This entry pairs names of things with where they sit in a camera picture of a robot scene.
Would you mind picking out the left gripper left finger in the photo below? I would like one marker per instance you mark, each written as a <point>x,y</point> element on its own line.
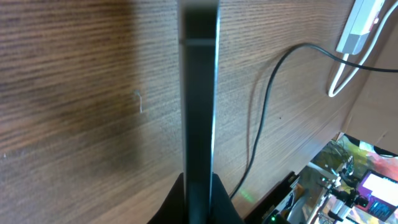
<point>174,208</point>

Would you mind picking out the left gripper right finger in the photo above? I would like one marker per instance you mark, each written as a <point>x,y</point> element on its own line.
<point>222,208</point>

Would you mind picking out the Galaxy S25 smartphone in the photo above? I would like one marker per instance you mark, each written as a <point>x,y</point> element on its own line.
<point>199,29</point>

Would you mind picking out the white power strip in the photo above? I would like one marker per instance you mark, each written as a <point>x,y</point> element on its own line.
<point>358,26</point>

